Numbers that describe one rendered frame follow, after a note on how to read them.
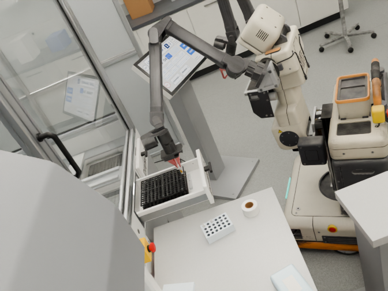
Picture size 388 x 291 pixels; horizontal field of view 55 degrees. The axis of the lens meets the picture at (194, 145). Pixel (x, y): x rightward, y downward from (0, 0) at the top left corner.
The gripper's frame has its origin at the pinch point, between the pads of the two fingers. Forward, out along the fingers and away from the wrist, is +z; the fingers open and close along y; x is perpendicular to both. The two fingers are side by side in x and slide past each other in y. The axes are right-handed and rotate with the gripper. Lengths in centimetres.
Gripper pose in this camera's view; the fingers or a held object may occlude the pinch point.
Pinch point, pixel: (178, 165)
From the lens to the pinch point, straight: 174.4
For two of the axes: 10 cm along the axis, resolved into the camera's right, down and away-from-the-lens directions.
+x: -0.6, -5.2, 8.5
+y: 9.3, -3.3, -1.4
